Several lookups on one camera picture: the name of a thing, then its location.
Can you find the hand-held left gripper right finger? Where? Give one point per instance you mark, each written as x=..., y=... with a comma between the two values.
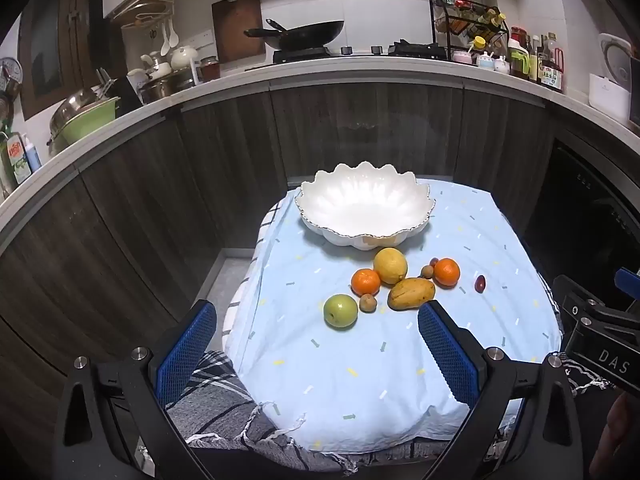
x=445, y=355

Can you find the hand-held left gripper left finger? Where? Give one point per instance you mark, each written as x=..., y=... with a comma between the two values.
x=185, y=355

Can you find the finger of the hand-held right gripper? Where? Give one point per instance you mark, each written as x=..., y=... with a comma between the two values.
x=575, y=290
x=629, y=280

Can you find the yellow mango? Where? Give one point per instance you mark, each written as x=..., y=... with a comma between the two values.
x=411, y=294

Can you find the orange tangerine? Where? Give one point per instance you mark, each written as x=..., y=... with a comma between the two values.
x=446, y=272
x=365, y=282

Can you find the brown longan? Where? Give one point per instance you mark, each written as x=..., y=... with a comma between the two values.
x=426, y=271
x=367, y=303

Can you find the yellow lemon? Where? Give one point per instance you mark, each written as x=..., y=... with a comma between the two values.
x=390, y=265

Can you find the green apple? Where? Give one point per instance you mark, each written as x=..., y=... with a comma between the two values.
x=340, y=311

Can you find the white scalloped ceramic bowl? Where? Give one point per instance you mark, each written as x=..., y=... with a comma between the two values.
x=362, y=202

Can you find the person's right hand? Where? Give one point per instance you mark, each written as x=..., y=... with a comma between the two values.
x=607, y=430

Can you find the grey plaid blanket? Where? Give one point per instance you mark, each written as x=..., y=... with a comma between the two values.
x=220, y=385

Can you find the black built-in oven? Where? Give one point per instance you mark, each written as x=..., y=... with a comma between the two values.
x=590, y=210

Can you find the white blue striped cloth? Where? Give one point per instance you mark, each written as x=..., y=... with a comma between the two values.
x=240, y=290

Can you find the light blue patterned cloth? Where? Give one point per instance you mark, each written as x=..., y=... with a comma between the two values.
x=350, y=375

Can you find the large dark sauce bottle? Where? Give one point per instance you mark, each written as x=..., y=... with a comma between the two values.
x=552, y=72

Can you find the slim dark sauce bottle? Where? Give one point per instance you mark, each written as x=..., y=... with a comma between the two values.
x=536, y=60

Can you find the green plastic pitcher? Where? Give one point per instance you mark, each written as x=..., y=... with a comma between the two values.
x=520, y=62

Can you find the green plastic basin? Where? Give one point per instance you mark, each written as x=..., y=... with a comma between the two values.
x=92, y=122

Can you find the blue plastic bottle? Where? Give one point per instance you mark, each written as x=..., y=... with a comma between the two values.
x=32, y=155

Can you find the dark wood counter cabinets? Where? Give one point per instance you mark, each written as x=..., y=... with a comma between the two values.
x=350, y=120

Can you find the green label dish soap bottle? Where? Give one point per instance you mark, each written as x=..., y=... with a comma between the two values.
x=15, y=160

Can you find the red lid jar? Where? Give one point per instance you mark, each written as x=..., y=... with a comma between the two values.
x=518, y=36

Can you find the yellow cap bottle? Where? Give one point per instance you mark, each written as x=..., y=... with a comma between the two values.
x=480, y=44

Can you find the steel cooking pot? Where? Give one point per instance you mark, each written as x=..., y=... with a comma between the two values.
x=165, y=86

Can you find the steel mixing bowl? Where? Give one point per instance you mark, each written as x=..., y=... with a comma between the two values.
x=75, y=107

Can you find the white ceramic cup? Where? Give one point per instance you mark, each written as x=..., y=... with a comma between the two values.
x=136, y=79

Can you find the small red jar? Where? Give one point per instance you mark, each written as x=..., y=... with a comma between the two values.
x=210, y=69

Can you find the white round teapot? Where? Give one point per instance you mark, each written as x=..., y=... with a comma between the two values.
x=184, y=57

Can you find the black gas stove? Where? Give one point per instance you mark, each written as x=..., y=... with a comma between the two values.
x=360, y=51

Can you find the white hanging spoons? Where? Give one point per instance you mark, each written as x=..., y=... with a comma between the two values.
x=170, y=40

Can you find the round dial clock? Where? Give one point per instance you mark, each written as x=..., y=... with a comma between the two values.
x=10, y=72

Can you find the wooden cutting board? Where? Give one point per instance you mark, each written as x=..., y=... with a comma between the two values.
x=235, y=25

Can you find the black wok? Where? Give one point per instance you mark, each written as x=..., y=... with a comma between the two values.
x=305, y=34

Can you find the white wall socket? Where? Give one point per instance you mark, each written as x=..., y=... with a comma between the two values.
x=201, y=38

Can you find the wooden wall rack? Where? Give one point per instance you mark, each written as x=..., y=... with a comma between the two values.
x=145, y=7

